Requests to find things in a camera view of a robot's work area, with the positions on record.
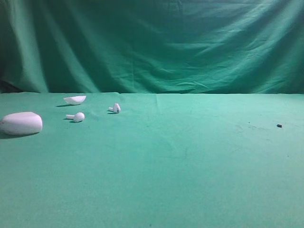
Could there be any green table cloth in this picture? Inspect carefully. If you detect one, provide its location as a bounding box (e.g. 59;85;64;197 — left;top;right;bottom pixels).
0;93;304;228

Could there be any green backdrop curtain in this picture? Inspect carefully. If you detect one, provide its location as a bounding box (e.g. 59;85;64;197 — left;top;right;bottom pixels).
0;0;304;94

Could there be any white earbud case base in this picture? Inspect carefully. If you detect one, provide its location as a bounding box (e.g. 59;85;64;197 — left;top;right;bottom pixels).
0;112;43;135

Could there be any white bluetooth earbud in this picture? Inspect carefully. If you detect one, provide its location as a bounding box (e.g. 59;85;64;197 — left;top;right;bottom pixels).
108;103;121;114

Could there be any white earbud case lid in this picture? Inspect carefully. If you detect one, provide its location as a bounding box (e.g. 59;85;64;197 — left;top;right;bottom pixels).
63;95;86;105

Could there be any white earbud near case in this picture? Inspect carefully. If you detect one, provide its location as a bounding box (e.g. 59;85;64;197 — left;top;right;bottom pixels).
66;112;85;123

